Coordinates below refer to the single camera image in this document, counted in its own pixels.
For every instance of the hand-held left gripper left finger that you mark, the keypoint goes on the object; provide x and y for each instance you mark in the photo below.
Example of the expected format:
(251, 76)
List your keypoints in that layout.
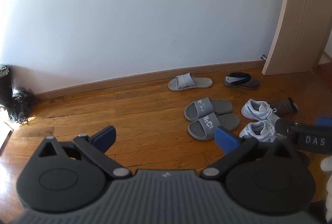
(105, 137)

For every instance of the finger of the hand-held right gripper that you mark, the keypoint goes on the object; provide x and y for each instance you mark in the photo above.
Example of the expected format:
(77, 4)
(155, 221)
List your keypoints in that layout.
(324, 121)

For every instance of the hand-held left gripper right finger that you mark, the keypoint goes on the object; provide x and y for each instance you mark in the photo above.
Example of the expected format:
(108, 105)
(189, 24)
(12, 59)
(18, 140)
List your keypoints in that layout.
(227, 139)

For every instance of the dark grey slide sandal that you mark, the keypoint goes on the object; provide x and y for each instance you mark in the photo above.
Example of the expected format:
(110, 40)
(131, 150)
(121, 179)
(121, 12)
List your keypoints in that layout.
(228, 120)
(220, 107)

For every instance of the white lace-up sneaker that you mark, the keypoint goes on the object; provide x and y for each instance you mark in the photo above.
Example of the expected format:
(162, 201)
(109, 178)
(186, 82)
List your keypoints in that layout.
(253, 110)
(255, 132)

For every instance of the knit slipper with black collar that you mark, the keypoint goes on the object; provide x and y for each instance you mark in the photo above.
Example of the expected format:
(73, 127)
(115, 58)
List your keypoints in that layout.
(250, 82)
(281, 107)

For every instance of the light grey slide sandal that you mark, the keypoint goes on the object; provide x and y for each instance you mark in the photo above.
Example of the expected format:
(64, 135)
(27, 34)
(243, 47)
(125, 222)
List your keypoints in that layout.
(199, 82)

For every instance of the person's right hand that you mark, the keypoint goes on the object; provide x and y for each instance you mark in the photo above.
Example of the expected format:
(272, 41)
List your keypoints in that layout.
(329, 167)

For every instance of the black plastic bag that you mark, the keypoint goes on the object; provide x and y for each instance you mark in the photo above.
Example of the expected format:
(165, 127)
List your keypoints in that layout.
(22, 107)

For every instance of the metal door stop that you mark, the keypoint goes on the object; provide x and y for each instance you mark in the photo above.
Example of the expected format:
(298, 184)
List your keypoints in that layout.
(262, 57)

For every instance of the beige wooden door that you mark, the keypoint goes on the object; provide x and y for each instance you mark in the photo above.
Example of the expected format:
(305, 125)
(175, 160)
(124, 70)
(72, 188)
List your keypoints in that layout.
(298, 19)

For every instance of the dark patterned bag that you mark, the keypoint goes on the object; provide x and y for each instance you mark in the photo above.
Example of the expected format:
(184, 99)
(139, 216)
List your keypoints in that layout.
(4, 84)

